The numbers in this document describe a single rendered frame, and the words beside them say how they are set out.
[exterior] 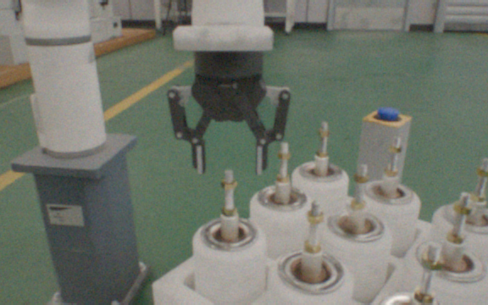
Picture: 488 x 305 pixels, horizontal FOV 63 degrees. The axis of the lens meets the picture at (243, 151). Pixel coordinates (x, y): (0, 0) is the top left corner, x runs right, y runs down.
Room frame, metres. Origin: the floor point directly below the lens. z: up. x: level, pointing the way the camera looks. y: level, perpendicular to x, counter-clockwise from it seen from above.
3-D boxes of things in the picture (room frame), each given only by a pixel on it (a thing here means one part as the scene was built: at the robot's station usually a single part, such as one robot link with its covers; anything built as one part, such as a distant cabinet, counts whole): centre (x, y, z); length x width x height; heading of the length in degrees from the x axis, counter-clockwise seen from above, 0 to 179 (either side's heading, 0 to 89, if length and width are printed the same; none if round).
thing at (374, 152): (0.73, -0.27, 0.16); 0.07 x 0.07 x 0.31; 51
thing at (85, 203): (0.61, 0.27, 0.15); 0.15 x 0.15 x 0.30; 80
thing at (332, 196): (0.62, -0.13, 0.16); 0.10 x 0.10 x 0.18
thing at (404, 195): (0.55, -0.22, 0.25); 0.08 x 0.08 x 0.01
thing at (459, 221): (0.38, -0.24, 0.30); 0.01 x 0.01 x 0.08; 48
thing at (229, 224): (0.44, 0.02, 0.26); 0.02 x 0.02 x 0.03
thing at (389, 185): (0.55, -0.22, 0.26); 0.02 x 0.02 x 0.03
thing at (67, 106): (0.61, 0.27, 0.39); 0.09 x 0.09 x 0.17; 80
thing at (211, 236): (0.44, 0.02, 0.25); 0.08 x 0.08 x 0.01
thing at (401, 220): (0.55, -0.22, 0.16); 0.10 x 0.10 x 0.18
